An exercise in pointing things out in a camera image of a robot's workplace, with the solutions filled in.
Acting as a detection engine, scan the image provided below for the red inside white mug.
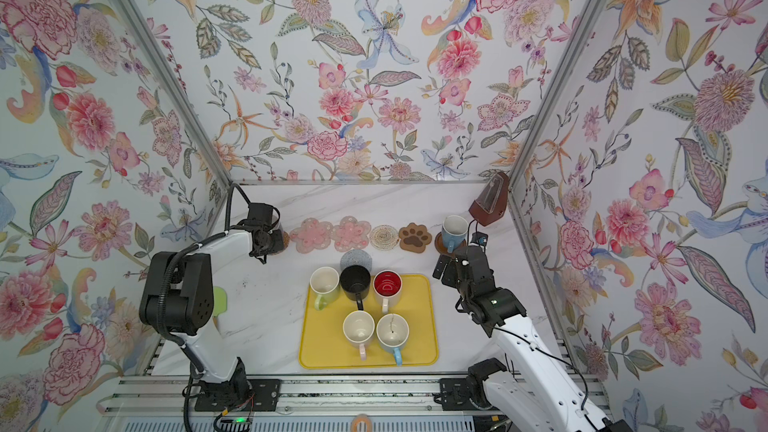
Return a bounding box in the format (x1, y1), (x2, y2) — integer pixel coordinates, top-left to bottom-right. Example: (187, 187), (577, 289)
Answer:
(373, 270), (403, 315)

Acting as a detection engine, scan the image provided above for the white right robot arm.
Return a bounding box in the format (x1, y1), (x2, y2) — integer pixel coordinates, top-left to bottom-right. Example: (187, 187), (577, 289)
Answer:
(433, 243), (631, 431)

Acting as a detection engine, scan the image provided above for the purple handle mug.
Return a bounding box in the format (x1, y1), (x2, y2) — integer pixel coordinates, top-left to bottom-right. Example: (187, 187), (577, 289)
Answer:
(270, 225), (290, 255)

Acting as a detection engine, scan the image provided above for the grey blue woven coaster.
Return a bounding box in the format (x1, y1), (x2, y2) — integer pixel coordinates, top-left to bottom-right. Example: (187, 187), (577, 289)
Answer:
(340, 249), (373, 271)

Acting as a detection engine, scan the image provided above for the blue handle mug front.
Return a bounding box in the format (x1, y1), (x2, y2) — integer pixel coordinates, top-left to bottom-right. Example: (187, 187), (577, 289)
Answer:
(376, 313), (410, 367)

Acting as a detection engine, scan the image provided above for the pink handle mug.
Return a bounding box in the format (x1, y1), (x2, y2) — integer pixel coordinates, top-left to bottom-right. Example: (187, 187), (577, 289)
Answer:
(342, 310), (376, 361)

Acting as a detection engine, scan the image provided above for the pink flower coaster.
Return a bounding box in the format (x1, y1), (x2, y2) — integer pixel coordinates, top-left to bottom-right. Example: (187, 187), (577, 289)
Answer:
(289, 218), (333, 254)
(331, 216), (372, 253)

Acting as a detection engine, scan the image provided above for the brown wooden metronome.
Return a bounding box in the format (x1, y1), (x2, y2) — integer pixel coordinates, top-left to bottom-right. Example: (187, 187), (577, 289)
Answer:
(468, 172), (510, 227)

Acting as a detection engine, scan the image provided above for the blue mug row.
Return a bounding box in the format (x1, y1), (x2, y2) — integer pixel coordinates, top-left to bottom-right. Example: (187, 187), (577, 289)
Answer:
(441, 215), (469, 254)

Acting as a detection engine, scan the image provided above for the round brown wooden coaster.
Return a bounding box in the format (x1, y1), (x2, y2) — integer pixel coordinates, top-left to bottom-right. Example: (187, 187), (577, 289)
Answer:
(434, 233), (466, 256)

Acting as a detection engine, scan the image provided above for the pink flower coaster front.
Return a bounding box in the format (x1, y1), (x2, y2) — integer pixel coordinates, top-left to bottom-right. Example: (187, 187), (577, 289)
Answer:
(289, 218), (333, 254)

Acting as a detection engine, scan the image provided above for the brown paw print coaster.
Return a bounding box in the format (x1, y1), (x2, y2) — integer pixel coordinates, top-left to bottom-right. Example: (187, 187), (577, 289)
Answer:
(398, 222), (432, 254)

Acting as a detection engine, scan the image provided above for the black mug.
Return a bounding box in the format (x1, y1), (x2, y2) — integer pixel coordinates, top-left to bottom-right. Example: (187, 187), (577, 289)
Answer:
(339, 265), (371, 310)

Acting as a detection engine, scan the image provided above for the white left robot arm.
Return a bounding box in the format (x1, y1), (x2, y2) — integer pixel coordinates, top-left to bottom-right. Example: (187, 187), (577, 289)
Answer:
(139, 203), (285, 385)

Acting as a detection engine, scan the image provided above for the aluminium corner post left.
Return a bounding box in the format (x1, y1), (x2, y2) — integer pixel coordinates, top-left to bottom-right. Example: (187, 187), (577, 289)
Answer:
(111, 0), (232, 186)

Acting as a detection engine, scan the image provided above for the yellow tray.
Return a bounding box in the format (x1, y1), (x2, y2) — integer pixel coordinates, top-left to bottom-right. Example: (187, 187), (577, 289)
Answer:
(299, 274), (439, 369)

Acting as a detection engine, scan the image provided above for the aluminium corner post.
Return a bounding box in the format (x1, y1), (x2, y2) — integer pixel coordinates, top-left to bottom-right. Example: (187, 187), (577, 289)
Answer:
(111, 0), (232, 186)
(509, 0), (607, 192)

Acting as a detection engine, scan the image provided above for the aluminium corner post right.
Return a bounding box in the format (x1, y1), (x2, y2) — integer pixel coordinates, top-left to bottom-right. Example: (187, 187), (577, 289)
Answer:
(509, 0), (607, 192)

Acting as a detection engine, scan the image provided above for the multicolour woven round coaster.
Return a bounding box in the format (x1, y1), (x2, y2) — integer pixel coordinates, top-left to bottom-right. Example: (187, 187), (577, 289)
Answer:
(369, 225), (400, 251)

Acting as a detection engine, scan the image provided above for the aluminium rail base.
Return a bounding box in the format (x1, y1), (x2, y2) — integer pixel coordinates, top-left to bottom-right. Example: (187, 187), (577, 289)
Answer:
(96, 373), (623, 431)

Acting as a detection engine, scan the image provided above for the green silicone spatula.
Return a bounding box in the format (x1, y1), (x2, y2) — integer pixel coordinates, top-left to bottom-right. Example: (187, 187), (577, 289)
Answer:
(212, 286), (228, 318)

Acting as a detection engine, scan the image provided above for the orange ring tape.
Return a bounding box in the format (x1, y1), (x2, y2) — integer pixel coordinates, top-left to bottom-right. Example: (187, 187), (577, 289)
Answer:
(350, 414), (373, 432)

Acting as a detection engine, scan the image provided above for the green mug white inside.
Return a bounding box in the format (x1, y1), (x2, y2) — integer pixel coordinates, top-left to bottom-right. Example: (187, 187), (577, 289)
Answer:
(309, 266), (340, 311)

